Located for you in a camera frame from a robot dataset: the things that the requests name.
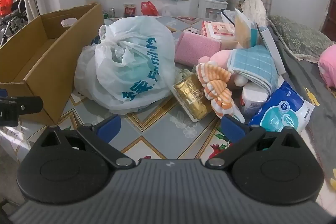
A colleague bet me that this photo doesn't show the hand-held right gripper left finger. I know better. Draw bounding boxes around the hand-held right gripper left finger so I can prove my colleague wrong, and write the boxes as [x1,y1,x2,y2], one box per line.
[39,114,134,170]

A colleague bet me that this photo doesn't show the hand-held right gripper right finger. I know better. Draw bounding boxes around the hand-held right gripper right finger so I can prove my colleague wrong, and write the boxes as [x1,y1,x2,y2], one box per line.
[205,114,302,169]

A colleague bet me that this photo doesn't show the white tissue pack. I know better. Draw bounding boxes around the white tissue pack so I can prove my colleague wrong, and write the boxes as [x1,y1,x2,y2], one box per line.
[241,82,269,119]

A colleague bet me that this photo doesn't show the brown cardboard box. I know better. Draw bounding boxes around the brown cardboard box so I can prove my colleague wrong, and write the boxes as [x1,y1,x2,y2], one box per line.
[0,3,105,125]

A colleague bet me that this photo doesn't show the blue white soft packet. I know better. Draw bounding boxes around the blue white soft packet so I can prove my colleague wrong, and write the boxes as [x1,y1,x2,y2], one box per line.
[248,81,311,134]

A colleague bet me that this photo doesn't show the orange striped socks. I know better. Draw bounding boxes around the orange striped socks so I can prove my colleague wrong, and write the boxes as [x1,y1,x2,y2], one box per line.
[196,61,246,122]

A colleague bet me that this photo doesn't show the blue face mask pack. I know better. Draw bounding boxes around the blue face mask pack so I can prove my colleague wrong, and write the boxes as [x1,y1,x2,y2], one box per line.
[227,45,279,94]

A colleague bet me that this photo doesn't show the pink plush toy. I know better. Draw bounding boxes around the pink plush toy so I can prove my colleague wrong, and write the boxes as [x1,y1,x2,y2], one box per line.
[198,49,250,86]

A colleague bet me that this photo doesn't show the green floral cloth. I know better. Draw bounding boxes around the green floral cloth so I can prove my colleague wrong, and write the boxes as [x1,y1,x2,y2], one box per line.
[175,68,196,80]

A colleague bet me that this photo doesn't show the pink towel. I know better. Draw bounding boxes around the pink towel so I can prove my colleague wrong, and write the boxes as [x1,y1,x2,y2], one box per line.
[175,32,223,67]

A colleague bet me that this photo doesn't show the yellowish clear packet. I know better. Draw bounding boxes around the yellowish clear packet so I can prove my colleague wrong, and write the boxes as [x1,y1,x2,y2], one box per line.
[234,8,267,49]

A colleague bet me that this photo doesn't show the gold tissue packet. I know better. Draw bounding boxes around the gold tissue packet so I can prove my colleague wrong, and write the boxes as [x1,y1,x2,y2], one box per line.
[172,74,214,123]

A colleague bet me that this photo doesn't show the wheelchair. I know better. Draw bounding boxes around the wheelchair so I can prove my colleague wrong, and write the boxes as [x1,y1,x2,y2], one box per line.
[0,0,28,46]

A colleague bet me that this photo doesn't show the white plastic bag blue print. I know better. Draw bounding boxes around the white plastic bag blue print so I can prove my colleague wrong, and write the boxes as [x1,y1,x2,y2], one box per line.
[74,15,176,114]

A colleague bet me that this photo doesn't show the grey printed blanket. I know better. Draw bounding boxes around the grey printed blanket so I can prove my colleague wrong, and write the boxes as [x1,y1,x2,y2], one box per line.
[273,27,336,188]

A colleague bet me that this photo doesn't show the white flat box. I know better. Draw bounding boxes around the white flat box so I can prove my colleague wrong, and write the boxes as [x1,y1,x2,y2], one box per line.
[259,28,286,76]

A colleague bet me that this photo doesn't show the red shopping bag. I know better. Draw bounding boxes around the red shopping bag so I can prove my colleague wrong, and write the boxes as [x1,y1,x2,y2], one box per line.
[0,0,14,17]

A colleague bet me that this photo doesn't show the red white tissue packet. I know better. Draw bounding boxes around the red white tissue packet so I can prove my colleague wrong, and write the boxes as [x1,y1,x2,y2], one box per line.
[202,21,237,42]

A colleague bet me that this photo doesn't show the blue striped cloth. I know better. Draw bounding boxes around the blue striped cloth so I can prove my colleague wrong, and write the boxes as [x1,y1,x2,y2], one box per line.
[221,9,238,24]

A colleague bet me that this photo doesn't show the green floral pillow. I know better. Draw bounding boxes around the green floral pillow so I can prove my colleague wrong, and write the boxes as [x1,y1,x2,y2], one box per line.
[270,15,335,63]

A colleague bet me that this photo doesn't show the pink cushion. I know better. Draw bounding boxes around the pink cushion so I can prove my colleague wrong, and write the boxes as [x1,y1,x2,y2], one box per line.
[318,44,336,88]

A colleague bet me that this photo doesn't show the red white canister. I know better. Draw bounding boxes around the red white canister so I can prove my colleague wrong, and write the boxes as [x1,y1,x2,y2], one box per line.
[124,4,137,17]

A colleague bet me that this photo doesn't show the white water dispenser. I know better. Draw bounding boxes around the white water dispenser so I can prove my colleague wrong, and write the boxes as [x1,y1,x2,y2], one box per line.
[197,0,228,22]

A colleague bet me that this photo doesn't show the red plastic bag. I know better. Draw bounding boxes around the red plastic bag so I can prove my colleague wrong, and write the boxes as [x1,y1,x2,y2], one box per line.
[141,1,159,16]

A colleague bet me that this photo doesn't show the white lace cloth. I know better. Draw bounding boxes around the white lace cloth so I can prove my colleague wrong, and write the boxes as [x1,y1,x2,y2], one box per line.
[241,0,268,25]

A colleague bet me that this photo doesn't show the thin white plastic bag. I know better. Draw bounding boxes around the thin white plastic bag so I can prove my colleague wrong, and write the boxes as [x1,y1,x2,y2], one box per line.
[159,4,174,16]

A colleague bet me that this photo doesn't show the dark red door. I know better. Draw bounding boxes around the dark red door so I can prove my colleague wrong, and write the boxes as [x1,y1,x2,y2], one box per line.
[322,0,336,42]

